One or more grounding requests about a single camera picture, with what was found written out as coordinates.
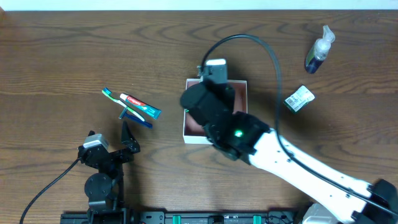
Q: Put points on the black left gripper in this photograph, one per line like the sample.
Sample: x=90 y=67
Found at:
x=112 y=156

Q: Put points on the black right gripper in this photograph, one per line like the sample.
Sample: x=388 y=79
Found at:
x=221 y=90

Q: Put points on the white box with red interior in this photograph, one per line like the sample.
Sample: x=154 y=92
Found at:
x=193 y=133

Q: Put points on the green and white soap packet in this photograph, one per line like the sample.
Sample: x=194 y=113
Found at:
x=301 y=97

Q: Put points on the clear pump spray bottle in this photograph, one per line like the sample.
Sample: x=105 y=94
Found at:
x=319 y=51

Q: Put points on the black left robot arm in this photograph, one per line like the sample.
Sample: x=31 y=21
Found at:
x=105 y=189

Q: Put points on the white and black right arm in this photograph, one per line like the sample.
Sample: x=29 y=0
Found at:
x=241 y=136

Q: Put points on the blue disposable razor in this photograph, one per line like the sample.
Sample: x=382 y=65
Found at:
x=125 y=114

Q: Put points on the red green Colgate toothpaste tube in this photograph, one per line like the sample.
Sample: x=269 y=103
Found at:
x=147 y=109

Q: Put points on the green and white toothbrush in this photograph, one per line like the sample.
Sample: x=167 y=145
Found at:
x=108 y=94

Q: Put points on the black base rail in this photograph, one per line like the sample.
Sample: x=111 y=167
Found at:
x=159 y=217

